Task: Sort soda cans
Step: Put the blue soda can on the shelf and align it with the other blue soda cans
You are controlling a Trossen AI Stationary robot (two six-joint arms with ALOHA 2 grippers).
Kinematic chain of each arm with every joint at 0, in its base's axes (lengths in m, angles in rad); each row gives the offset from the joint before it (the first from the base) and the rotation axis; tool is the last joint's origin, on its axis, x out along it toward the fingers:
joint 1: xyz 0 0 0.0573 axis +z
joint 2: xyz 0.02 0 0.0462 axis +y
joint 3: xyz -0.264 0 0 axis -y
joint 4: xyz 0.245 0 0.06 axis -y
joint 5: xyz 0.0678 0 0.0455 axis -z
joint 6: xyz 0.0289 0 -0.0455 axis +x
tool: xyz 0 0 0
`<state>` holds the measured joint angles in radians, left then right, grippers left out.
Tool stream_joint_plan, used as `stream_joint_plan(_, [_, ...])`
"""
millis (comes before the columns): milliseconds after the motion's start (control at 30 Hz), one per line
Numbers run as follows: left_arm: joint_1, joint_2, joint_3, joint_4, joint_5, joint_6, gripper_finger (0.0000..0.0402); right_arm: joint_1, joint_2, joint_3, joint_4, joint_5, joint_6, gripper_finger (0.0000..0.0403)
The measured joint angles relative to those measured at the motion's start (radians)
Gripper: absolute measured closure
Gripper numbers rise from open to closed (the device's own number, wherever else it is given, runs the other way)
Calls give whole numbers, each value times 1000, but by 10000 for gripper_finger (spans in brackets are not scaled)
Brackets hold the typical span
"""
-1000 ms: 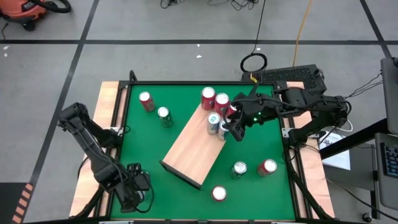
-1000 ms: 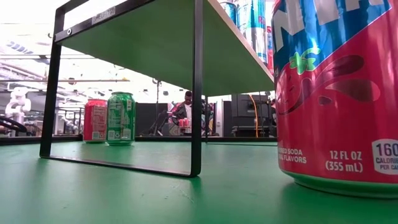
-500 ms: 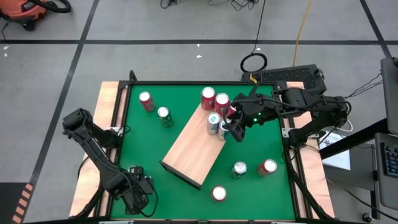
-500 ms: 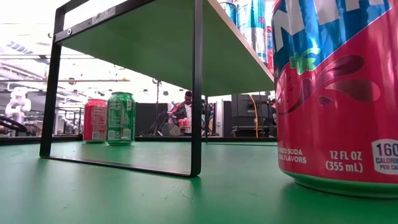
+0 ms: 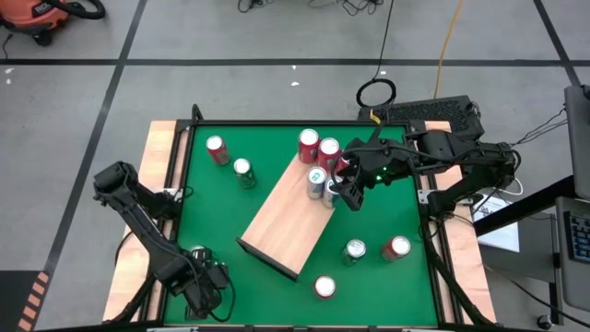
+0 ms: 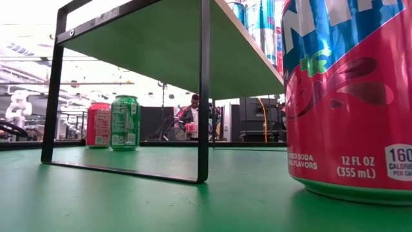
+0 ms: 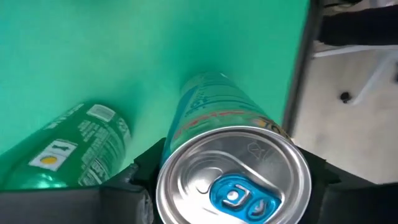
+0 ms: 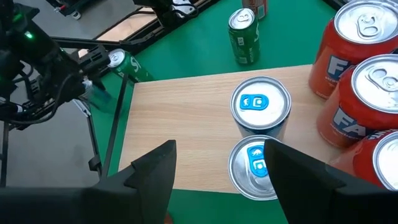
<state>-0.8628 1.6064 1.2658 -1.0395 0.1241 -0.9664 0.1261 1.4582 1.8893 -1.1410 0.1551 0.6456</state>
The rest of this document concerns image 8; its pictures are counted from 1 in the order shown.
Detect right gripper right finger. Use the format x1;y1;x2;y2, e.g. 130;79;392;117
263;138;348;224

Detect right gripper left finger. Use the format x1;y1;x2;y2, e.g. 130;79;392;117
101;139;178;224

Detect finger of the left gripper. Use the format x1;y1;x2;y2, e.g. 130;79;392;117
76;45;112;78
71;98;94;119

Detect silver-blue energy drink can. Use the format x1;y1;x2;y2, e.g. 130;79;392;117
228;134;279;202
229;76;292;142

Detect green Sprite soda can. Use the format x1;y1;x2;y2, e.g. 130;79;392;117
228;7;261;66
107;48;155;84

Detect wooden shelf with black frame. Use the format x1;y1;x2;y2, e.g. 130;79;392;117
88;63;341;195

